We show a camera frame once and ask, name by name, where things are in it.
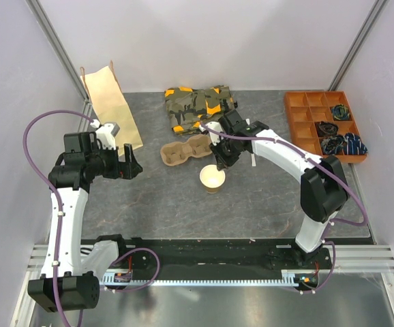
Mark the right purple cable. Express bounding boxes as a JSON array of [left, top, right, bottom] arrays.
[[202, 122, 369, 294]]

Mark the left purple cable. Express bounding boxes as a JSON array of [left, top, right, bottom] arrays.
[[22, 109, 95, 327]]

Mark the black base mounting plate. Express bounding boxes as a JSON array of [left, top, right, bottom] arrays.
[[117, 238, 331, 281]]

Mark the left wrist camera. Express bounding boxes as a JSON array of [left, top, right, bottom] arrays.
[[89, 119, 120, 149]]

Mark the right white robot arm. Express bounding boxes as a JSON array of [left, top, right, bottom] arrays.
[[200, 110, 350, 268]]

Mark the dark blue patterned sock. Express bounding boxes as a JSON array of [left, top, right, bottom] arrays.
[[320, 135, 345, 155]]

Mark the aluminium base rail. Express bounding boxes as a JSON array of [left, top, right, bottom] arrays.
[[27, 245, 394, 273]]

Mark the brown paper coffee cup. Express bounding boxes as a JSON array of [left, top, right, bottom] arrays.
[[199, 164, 226, 194]]

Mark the left aluminium frame post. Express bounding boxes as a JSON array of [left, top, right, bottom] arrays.
[[25, 0, 89, 102]]

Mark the camouflage folded cloth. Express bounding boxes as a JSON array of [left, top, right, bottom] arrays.
[[164, 85, 238, 135]]

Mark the dark brown rolled sock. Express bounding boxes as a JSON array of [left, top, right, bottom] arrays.
[[314, 121, 339, 138]]

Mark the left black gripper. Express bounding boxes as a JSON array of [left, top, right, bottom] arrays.
[[86, 142, 142, 180]]

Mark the white wrapped straw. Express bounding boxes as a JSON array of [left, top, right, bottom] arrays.
[[251, 153, 256, 167]]

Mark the right aluminium frame post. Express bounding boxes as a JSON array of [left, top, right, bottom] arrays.
[[327, 0, 389, 91]]

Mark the aluminium frame post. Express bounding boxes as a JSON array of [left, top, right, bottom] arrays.
[[25, 0, 89, 102], [327, 0, 389, 91]]

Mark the blue yellow rolled sock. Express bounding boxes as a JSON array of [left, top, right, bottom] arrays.
[[331, 104, 351, 121]]

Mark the orange compartment organizer tray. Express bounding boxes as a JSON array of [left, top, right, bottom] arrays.
[[284, 91, 368, 164]]

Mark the blue white striped sock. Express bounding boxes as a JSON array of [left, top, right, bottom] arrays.
[[343, 133, 368, 155]]

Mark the white slotted cable duct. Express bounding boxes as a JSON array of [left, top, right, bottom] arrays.
[[100, 272, 299, 288]]

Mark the cardboard cup carrier tray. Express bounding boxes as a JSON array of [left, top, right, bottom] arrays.
[[160, 134, 212, 167]]

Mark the purple cable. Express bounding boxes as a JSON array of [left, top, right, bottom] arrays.
[[202, 122, 369, 294], [22, 109, 95, 327]]

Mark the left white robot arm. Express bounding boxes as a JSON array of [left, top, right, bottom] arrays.
[[27, 127, 142, 313]]

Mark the brown paper bag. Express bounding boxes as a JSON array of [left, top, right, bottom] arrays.
[[80, 61, 143, 155]]

